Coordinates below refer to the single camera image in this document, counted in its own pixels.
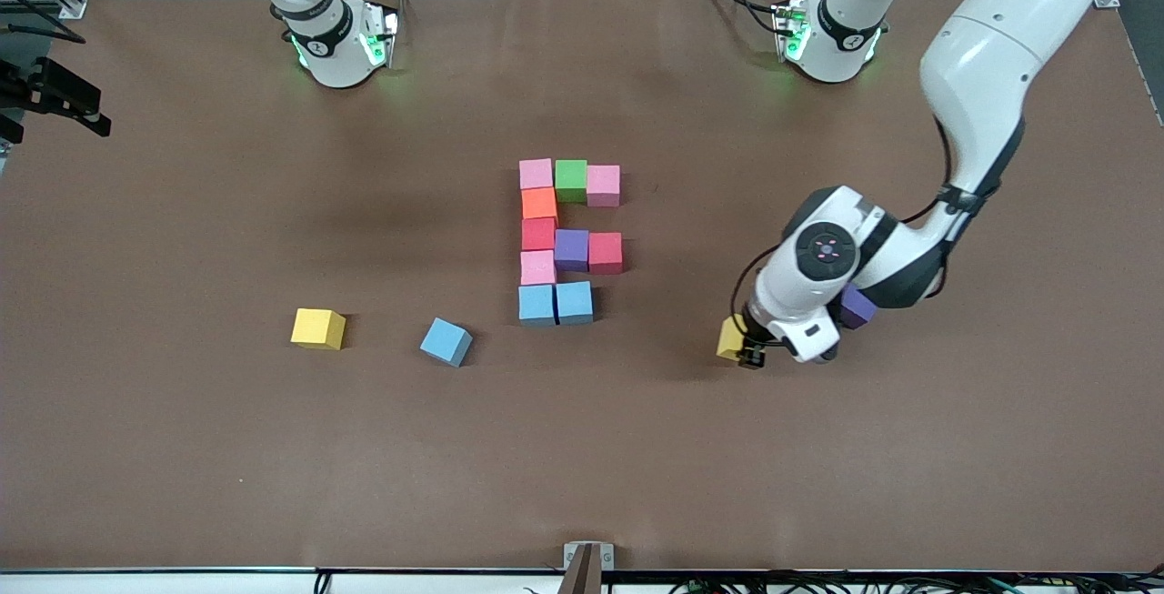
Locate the yellow foam block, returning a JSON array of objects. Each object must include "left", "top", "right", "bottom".
[
  {"left": 290, "top": 307, "right": 347, "bottom": 351},
  {"left": 716, "top": 316, "right": 750, "bottom": 363}
]

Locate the blue foam block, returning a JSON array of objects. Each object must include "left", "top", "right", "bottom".
[
  {"left": 518, "top": 285, "right": 557, "bottom": 327},
  {"left": 556, "top": 281, "right": 595, "bottom": 326},
  {"left": 419, "top": 317, "right": 474, "bottom": 367}
]

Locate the purple foam block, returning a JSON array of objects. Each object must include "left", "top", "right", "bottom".
[
  {"left": 838, "top": 283, "right": 878, "bottom": 330},
  {"left": 555, "top": 229, "right": 591, "bottom": 273}
]

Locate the green foam block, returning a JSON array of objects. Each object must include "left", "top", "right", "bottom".
[{"left": 555, "top": 159, "right": 589, "bottom": 204}]

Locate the brown table mat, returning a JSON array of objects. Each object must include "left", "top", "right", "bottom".
[{"left": 0, "top": 0, "right": 1164, "bottom": 572}]

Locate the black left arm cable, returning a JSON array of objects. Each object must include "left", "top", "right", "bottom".
[{"left": 727, "top": 116, "right": 967, "bottom": 340}]

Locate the metal bracket at table edge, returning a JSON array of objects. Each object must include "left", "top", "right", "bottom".
[{"left": 562, "top": 541, "right": 616, "bottom": 594}]

